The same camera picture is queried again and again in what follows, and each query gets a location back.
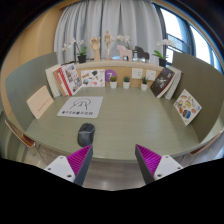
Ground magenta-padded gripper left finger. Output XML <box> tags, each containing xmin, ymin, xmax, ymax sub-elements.
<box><xmin>43</xmin><ymin>143</ymin><xmax>94</xmax><ymax>187</ymax></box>

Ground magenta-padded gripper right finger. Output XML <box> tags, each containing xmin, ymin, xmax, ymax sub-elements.
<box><xmin>134</xmin><ymin>143</ymin><xmax>184</xmax><ymax>185</ymax></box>

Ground black computer mouse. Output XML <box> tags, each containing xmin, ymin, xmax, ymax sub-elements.
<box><xmin>77</xmin><ymin>122</ymin><xmax>96</xmax><ymax>148</ymax></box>

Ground white printed mouse pad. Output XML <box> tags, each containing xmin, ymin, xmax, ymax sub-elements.
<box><xmin>56</xmin><ymin>96</ymin><xmax>104</xmax><ymax>119</ymax></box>

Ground colourful food illustration card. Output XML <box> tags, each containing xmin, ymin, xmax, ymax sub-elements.
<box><xmin>173</xmin><ymin>88</ymin><xmax>203</xmax><ymax>127</ymax></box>

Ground beige cover book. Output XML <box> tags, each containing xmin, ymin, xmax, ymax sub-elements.
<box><xmin>26</xmin><ymin>85</ymin><xmax>55</xmax><ymax>120</ymax></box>

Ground brown-covered book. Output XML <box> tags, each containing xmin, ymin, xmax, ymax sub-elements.
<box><xmin>53</xmin><ymin>68</ymin><xmax>69</xmax><ymax>97</ymax></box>

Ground black cover book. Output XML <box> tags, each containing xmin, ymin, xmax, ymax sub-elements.
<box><xmin>149</xmin><ymin>67</ymin><xmax>176</xmax><ymax>98</ymax></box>

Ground thick white book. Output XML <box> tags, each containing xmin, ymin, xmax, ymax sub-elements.
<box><xmin>44</xmin><ymin>63</ymin><xmax>63</xmax><ymax>98</ymax></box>

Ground red-spined photo cover book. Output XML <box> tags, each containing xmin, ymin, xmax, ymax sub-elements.
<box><xmin>57</xmin><ymin>63</ymin><xmax>83</xmax><ymax>97</ymax></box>

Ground small white card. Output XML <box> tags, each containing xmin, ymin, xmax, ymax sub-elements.
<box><xmin>145</xmin><ymin>69</ymin><xmax>157</xmax><ymax>82</ymax></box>
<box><xmin>131</xmin><ymin>67</ymin><xmax>144</xmax><ymax>80</ymax></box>

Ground grey-green desk partition panel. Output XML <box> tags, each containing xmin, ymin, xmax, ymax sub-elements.
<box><xmin>4</xmin><ymin>52</ymin><xmax>59</xmax><ymax>133</ymax></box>
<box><xmin>171</xmin><ymin>51</ymin><xmax>224</xmax><ymax>143</ymax></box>

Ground white sticker sheet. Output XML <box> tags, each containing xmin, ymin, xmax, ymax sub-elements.
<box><xmin>80</xmin><ymin>68</ymin><xmax>106</xmax><ymax>88</ymax></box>

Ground purple round number sign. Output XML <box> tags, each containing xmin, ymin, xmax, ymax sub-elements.
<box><xmin>104</xmin><ymin>68</ymin><xmax>118</xmax><ymax>83</ymax></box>

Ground white orchid, small black pot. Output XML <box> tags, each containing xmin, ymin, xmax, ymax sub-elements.
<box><xmin>152</xmin><ymin>39</ymin><xmax>176</xmax><ymax>68</ymax></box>

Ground white orchid, large black pot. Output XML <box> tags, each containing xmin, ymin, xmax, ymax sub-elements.
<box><xmin>61</xmin><ymin>38</ymin><xmax>88</xmax><ymax>64</ymax></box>

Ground black horse figurine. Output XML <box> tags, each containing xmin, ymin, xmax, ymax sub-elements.
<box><xmin>133</xmin><ymin>45</ymin><xmax>151</xmax><ymax>63</ymax></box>

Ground pink horse figurine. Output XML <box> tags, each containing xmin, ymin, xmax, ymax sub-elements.
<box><xmin>115</xmin><ymin>44</ymin><xmax>134</xmax><ymax>63</ymax></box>

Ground wooden hand model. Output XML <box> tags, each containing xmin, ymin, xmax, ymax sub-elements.
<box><xmin>89</xmin><ymin>36</ymin><xmax>102</xmax><ymax>62</ymax></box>

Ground wooden artist mannequin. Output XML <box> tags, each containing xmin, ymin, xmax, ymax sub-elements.
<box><xmin>103</xmin><ymin>30</ymin><xmax>116</xmax><ymax>61</ymax></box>

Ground white orchid plant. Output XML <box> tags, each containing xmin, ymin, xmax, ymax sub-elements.
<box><xmin>115</xmin><ymin>34</ymin><xmax>134</xmax><ymax>51</ymax></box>

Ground grey pleated curtain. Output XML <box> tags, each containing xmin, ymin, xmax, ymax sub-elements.
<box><xmin>53</xmin><ymin>0</ymin><xmax>164</xmax><ymax>66</ymax></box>

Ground window with dark frame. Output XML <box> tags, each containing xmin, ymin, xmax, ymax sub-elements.
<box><xmin>151</xmin><ymin>3</ymin><xmax>223</xmax><ymax>73</ymax></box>

